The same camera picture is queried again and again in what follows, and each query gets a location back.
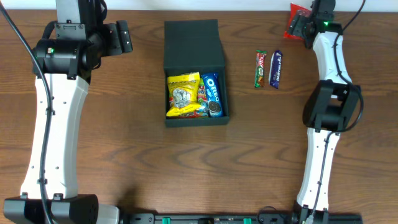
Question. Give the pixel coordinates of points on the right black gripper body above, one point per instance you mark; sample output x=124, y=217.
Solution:
x=294, y=23

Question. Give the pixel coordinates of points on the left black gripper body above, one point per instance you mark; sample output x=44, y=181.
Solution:
x=124, y=36

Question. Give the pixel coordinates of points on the red Hacks candy bag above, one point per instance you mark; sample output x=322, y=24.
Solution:
x=295, y=11

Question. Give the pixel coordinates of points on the black gift box with lid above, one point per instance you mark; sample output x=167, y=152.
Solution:
x=195, y=46

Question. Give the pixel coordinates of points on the yellow pistachio snack bag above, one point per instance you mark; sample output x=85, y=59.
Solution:
x=183, y=90

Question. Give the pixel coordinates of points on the green red Milo bar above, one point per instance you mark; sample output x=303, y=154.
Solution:
x=259, y=73

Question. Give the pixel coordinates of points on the Haribo gummy worms bag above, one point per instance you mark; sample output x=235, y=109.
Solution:
x=203, y=111

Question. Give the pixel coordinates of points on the blue Oreo cookie pack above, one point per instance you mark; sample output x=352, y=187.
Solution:
x=213, y=96

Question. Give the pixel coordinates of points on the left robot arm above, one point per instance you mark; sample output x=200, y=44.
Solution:
x=71, y=47

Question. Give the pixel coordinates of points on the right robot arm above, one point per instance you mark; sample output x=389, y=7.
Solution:
x=327, y=112

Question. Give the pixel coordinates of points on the purple Dairy Milk chocolate bar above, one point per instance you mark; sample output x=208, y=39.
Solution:
x=275, y=69

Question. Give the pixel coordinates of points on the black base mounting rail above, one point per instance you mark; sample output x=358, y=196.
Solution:
x=265, y=218

